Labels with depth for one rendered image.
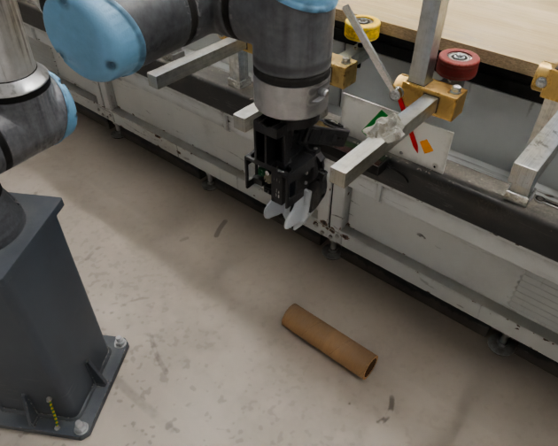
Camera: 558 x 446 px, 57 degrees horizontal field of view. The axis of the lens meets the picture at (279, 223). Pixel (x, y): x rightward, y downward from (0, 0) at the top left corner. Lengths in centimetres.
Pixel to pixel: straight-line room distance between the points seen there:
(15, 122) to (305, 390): 101
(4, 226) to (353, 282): 111
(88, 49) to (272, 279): 136
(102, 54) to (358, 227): 131
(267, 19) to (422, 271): 121
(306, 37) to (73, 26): 22
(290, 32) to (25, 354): 102
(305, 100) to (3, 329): 92
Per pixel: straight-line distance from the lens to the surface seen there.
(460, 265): 160
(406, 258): 168
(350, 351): 153
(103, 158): 248
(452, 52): 114
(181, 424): 152
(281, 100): 59
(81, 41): 54
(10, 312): 123
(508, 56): 117
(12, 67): 111
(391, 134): 90
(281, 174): 63
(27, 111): 113
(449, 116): 106
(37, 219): 122
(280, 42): 56
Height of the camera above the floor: 134
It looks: 42 degrees down
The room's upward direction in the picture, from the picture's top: straight up
